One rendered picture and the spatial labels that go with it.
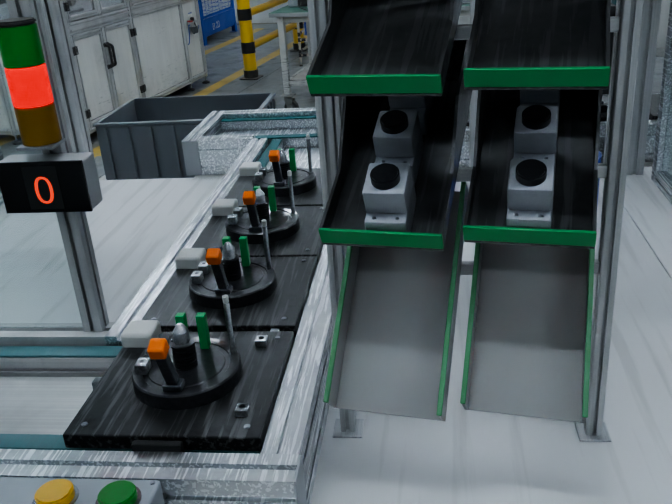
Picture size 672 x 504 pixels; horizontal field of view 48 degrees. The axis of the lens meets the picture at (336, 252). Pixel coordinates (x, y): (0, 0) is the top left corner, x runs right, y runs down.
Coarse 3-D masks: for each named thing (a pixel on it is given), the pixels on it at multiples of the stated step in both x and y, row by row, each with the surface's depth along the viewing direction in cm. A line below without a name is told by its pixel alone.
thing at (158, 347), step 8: (160, 336) 90; (168, 336) 90; (152, 344) 87; (160, 344) 87; (168, 344) 89; (152, 352) 87; (160, 352) 87; (160, 360) 89; (168, 360) 89; (160, 368) 90; (168, 368) 90; (168, 376) 91; (176, 376) 92; (168, 384) 92; (176, 384) 92
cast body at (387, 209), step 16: (368, 176) 78; (384, 176) 76; (400, 176) 77; (368, 192) 76; (384, 192) 76; (400, 192) 75; (368, 208) 78; (384, 208) 77; (400, 208) 77; (368, 224) 78; (384, 224) 77; (400, 224) 77
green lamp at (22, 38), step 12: (36, 24) 94; (0, 36) 92; (12, 36) 92; (24, 36) 92; (36, 36) 94; (0, 48) 93; (12, 48) 92; (24, 48) 93; (36, 48) 94; (12, 60) 93; (24, 60) 93; (36, 60) 94
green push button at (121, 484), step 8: (120, 480) 81; (104, 488) 80; (112, 488) 80; (120, 488) 80; (128, 488) 80; (104, 496) 79; (112, 496) 79; (120, 496) 79; (128, 496) 79; (136, 496) 80
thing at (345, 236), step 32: (352, 96) 88; (384, 96) 96; (448, 96) 93; (352, 128) 89; (448, 128) 89; (352, 160) 89; (448, 160) 86; (352, 192) 85; (416, 192) 83; (448, 192) 80; (320, 224) 80; (352, 224) 82; (416, 224) 80
